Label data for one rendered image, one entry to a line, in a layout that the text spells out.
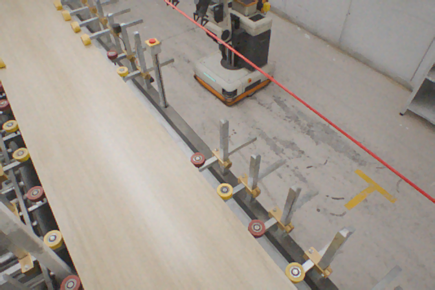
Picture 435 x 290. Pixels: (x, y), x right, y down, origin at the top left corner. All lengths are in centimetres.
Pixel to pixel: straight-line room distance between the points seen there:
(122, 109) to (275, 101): 184
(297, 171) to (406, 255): 101
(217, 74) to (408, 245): 224
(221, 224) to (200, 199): 17
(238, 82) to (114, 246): 215
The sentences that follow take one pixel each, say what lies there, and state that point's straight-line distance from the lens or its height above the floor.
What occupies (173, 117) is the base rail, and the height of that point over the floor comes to 70.
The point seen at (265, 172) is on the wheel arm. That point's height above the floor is 84.
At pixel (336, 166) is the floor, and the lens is 298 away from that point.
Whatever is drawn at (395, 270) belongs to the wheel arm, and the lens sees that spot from 167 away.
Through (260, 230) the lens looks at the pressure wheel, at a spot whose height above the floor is 91.
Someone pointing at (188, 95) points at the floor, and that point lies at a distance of 349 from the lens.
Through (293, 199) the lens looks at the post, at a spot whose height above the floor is 110.
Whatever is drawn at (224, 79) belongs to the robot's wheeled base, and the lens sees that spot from 322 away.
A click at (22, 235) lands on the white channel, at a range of 134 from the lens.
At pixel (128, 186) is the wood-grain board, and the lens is 168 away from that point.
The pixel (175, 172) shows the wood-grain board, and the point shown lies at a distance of 168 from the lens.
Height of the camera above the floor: 225
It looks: 49 degrees down
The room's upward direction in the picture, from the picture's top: 1 degrees counter-clockwise
